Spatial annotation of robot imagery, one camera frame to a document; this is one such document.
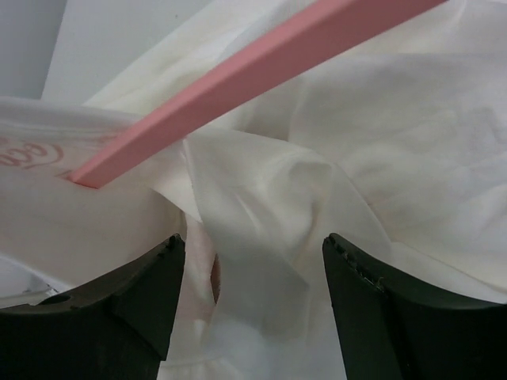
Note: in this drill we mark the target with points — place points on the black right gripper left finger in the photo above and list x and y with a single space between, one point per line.
117 326

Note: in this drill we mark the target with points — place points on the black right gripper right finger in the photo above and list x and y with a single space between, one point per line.
392 325

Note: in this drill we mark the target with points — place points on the white t shirt red print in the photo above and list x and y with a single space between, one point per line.
398 145

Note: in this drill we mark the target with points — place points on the pink hanger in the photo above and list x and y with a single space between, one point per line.
318 33

